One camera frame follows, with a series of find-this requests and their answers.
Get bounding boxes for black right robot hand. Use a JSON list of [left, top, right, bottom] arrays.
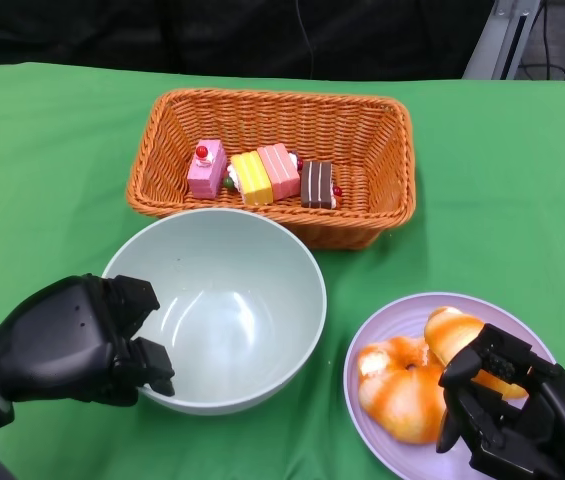
[[436, 323, 565, 480]]

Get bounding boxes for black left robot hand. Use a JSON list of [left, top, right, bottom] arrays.
[[0, 273, 177, 407]]

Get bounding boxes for orange striped ring bread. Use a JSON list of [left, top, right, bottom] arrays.
[[424, 306, 531, 400], [356, 335, 449, 445]]

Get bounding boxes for grey-green round bowl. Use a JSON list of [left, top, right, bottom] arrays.
[[100, 208, 328, 416]]

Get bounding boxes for pale lavender round plate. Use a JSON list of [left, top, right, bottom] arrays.
[[343, 292, 558, 480]]

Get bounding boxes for magenta cake slice with cherry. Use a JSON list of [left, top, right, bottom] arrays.
[[186, 138, 228, 199]]

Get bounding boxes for yellow layered cake slice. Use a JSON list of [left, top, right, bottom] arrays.
[[228, 150, 274, 206]]

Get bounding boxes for pink layered cake slice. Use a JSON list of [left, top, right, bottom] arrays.
[[256, 142, 304, 201]]

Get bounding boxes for chocolate cake slice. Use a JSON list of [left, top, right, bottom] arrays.
[[300, 160, 342, 210]]

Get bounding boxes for orange wicker basket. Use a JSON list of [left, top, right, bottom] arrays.
[[126, 88, 417, 251]]

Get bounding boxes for green tablecloth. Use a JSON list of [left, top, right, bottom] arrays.
[[0, 62, 565, 480]]

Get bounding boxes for black backdrop cloth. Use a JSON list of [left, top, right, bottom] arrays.
[[0, 0, 496, 81]]

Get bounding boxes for black cables on floor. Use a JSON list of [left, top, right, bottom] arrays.
[[517, 0, 565, 80]]

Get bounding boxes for grey metal frame post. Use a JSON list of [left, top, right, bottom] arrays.
[[463, 0, 565, 80]]

